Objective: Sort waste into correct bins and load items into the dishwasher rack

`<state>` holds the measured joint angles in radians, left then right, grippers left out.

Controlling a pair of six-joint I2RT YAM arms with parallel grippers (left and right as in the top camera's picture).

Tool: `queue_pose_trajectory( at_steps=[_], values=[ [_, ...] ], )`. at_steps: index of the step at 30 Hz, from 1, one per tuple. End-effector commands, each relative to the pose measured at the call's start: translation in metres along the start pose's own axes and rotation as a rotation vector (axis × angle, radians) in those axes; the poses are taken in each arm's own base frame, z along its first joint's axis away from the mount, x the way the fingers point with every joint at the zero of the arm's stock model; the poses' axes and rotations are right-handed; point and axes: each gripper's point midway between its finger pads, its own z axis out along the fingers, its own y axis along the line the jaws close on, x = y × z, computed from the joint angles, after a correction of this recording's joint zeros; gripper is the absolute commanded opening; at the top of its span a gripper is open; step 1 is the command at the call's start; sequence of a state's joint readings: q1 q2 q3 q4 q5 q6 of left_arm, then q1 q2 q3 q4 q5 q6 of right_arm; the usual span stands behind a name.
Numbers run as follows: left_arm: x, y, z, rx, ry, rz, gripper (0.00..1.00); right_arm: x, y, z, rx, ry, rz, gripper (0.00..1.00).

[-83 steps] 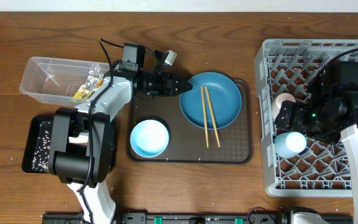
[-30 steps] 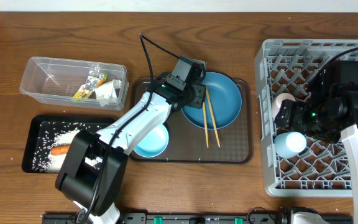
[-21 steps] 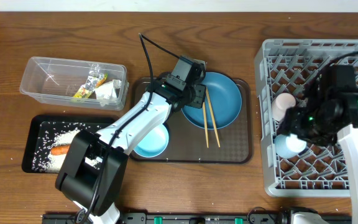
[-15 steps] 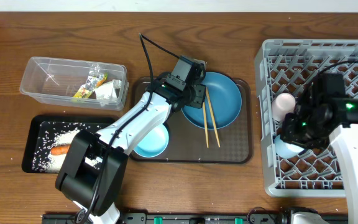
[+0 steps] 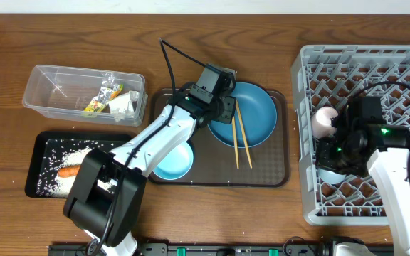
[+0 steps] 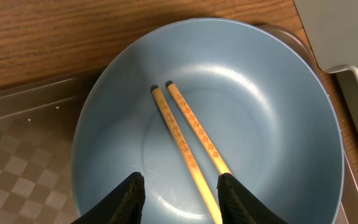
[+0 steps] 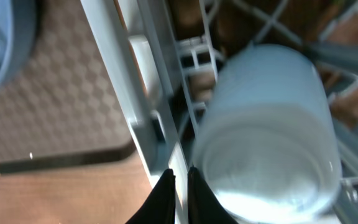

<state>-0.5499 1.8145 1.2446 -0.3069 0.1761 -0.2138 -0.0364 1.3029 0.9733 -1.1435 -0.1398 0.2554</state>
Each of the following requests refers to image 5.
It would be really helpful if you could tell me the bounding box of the wooden chopstick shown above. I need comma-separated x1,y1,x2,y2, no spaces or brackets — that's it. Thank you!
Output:
236,100,253,169
231,116,239,169

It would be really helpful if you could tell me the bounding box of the light blue cup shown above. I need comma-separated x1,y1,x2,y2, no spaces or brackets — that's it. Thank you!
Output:
317,168,346,185

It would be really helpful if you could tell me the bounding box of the dark blue plate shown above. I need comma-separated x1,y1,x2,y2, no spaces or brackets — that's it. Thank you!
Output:
208,82,278,148

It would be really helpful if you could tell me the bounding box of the pink cup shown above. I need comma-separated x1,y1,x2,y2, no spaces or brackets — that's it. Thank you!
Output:
311,107,338,139

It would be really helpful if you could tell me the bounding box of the light blue bowl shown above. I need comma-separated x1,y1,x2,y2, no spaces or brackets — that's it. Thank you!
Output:
154,142,194,181

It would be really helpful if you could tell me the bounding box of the white tissue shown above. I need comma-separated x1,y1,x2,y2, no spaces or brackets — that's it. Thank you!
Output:
108,91,140,122

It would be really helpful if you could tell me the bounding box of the yellow snack wrapper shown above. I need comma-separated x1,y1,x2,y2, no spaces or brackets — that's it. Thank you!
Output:
84,73,124,113

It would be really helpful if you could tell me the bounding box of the orange carrot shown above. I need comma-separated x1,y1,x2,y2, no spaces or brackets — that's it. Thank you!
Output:
58,165,80,178

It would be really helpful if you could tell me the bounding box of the white rice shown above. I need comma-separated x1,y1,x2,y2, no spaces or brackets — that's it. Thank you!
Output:
36,139,122,198

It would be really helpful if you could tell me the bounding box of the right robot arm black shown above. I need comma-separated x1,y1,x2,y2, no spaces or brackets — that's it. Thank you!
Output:
315,124,410,255

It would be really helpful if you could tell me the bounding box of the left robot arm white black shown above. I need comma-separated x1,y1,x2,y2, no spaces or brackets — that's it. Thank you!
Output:
63,82,236,255

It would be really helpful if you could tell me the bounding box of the grey dishwasher rack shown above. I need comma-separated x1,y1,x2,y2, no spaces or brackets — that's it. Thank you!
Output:
290,45,410,225

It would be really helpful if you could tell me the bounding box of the black waste tray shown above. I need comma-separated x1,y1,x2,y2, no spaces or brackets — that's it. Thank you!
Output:
25,131,131,198

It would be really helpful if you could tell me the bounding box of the brown serving tray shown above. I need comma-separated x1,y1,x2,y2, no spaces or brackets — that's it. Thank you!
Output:
149,90,290,187

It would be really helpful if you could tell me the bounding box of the clear plastic bin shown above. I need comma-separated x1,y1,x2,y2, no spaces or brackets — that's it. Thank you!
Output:
22,65,147,127

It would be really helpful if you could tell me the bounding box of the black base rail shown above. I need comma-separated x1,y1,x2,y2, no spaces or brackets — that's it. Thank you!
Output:
47,238,394,256

